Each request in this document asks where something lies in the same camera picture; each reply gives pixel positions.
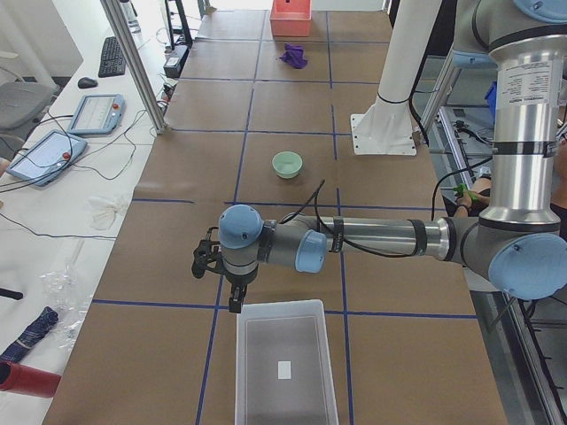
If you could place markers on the folded blue umbrella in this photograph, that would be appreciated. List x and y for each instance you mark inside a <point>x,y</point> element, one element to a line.
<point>34,333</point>

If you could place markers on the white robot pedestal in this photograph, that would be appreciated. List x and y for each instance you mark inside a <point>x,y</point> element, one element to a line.
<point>386,128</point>

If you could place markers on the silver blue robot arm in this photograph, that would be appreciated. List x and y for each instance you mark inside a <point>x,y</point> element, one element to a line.
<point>514,243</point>

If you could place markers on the red plastic bin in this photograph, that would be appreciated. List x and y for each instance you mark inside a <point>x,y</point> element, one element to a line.
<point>291,18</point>

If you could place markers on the teach pendant tablet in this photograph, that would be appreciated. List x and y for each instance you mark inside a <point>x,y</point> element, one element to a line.
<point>48,158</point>
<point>97,115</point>

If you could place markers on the grey office chair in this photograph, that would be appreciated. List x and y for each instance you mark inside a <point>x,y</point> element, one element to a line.
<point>22,101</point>

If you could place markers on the black computer mouse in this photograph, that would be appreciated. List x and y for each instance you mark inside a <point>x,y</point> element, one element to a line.
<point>87,83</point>

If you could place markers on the black keyboard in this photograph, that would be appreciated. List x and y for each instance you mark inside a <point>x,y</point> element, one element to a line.
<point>112,61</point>

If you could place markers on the aluminium frame post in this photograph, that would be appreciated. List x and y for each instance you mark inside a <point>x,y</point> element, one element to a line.
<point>127,44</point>

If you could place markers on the lower teach pendant tablet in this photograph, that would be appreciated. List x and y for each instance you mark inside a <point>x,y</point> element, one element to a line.
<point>48,158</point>

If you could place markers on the red cylinder can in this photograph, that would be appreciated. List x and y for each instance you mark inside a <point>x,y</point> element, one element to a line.
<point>24,380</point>

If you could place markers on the black power box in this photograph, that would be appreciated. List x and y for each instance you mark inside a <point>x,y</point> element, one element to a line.
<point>175,62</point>

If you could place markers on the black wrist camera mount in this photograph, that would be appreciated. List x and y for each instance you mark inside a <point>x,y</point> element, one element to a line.
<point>207,256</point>

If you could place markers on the purple crumpled cloth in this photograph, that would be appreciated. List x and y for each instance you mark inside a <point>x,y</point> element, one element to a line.
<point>293,56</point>

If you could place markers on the mint green bowl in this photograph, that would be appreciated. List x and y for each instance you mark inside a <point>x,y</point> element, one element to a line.
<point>287,164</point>

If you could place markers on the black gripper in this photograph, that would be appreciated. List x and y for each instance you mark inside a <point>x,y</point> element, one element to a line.
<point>238,282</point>

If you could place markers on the clear crumpled plastic wrap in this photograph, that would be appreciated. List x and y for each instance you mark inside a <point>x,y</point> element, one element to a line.
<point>67,297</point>

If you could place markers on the clear plastic storage box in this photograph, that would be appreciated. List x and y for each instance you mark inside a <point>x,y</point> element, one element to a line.
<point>283,369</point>

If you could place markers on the upper teach pendant tablet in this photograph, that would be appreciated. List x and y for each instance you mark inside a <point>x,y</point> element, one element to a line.
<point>97,115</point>

